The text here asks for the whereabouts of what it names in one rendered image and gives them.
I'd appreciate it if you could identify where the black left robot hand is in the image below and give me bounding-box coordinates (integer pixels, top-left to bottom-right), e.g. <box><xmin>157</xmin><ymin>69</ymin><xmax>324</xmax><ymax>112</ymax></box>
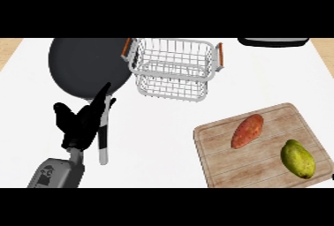
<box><xmin>52</xmin><ymin>81</ymin><xmax>117</xmax><ymax>153</ymax></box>

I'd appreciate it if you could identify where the wooden cutting board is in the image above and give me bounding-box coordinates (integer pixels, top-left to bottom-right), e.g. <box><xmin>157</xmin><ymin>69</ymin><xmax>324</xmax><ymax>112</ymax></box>
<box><xmin>192</xmin><ymin>102</ymin><xmax>334</xmax><ymax>189</ymax></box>

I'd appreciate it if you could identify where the green pear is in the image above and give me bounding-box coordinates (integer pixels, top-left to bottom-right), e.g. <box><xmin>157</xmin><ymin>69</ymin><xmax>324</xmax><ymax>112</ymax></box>
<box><xmin>279</xmin><ymin>139</ymin><xmax>318</xmax><ymax>180</ymax></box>

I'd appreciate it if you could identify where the dark grey frying pan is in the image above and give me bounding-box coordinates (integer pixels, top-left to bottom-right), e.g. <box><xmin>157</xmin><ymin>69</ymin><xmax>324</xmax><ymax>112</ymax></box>
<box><xmin>47</xmin><ymin>37</ymin><xmax>135</xmax><ymax>166</ymax></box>

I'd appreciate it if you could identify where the orange sweet potato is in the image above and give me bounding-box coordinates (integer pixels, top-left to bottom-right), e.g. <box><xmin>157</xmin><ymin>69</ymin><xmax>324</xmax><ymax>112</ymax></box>
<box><xmin>229</xmin><ymin>113</ymin><xmax>265</xmax><ymax>150</ymax></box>

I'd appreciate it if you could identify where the white wire tiered basket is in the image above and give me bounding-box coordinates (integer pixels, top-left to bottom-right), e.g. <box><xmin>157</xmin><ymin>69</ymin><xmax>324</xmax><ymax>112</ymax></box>
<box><xmin>120</xmin><ymin>37</ymin><xmax>226</xmax><ymax>103</ymax></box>

